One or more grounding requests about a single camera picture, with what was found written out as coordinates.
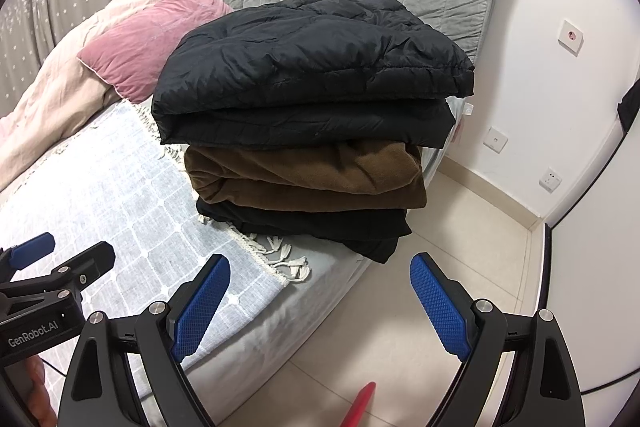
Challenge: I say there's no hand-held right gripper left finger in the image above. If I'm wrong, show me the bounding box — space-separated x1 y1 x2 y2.
55 253 232 427

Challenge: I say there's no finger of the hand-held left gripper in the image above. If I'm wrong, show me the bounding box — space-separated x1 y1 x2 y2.
0 241 117 303
0 232 56 283

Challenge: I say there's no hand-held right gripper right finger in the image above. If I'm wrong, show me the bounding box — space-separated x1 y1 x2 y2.
410 252 586 427

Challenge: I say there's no black puffer jacket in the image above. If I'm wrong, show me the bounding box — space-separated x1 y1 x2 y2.
150 0 476 151

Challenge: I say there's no person's left hand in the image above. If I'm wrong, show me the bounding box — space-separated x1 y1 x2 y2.
22 354 58 427

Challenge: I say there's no grey checked fringed blanket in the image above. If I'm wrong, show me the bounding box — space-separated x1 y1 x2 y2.
0 99 313 348

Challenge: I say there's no red plastic object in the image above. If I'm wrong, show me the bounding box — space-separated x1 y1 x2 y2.
339 381 377 427

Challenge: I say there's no black folded garment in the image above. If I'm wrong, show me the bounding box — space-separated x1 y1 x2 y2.
195 194 413 264

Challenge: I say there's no beige duvet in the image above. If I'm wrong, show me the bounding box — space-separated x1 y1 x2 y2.
0 0 171 190

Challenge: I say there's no brown folded garment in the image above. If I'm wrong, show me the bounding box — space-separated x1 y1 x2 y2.
184 138 427 211

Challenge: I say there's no pink pillow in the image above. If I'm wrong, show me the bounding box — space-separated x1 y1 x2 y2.
76 0 235 104

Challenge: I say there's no dark cloth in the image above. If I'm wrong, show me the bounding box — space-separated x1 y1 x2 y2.
616 79 640 132

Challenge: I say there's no white wall power socket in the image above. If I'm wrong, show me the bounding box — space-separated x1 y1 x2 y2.
539 167 563 194

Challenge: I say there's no white wall switch plate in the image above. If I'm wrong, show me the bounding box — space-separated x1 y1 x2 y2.
483 127 508 152

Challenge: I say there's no wall socket with pink centre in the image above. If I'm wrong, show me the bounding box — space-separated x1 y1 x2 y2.
556 18 583 56

